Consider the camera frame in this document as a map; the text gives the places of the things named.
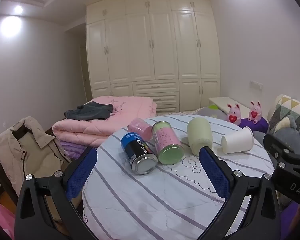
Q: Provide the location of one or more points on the left pink bunny plush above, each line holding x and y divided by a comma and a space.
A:
234, 115

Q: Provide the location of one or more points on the striped white table cloth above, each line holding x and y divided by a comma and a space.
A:
171, 202

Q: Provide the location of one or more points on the purple cushion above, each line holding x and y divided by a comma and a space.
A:
260, 126

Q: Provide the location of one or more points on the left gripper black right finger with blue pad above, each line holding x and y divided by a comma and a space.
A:
262, 216

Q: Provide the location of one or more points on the blue black CoolTowel can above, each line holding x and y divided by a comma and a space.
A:
141, 158

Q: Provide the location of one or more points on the dark grey garment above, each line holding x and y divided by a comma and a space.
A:
90, 111

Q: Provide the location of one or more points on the pink bunny plush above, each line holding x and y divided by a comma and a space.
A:
234, 115
255, 113

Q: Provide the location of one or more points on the triangle pattern pillow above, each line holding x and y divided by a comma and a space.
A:
285, 112

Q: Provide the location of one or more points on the grey flower pillow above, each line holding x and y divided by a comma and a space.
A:
211, 111

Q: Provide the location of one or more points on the small pink clear canister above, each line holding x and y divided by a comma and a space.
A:
141, 127

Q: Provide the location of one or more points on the white wall socket strip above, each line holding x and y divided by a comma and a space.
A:
255, 85

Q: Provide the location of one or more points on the pale green plastic cup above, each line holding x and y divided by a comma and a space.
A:
199, 134

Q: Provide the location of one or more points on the grey plush toy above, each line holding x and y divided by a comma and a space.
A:
286, 131

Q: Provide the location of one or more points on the cream white wardrobe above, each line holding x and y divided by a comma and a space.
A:
165, 49

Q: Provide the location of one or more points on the pink cloth at corner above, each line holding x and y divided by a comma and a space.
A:
7, 221

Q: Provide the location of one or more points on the folded purple blanket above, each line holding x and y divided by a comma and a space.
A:
72, 150

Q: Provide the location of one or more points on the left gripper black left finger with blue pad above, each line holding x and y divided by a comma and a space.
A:
33, 219

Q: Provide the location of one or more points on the white paper cup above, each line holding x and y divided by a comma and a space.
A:
239, 141

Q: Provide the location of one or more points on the folded pink quilt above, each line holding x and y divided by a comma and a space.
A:
95, 132

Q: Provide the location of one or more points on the beige jacket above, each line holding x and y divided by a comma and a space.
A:
25, 148

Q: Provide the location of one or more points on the right pink bunny plush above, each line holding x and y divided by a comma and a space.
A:
255, 113

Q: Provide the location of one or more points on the pink green towel canister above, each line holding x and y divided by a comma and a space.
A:
167, 144

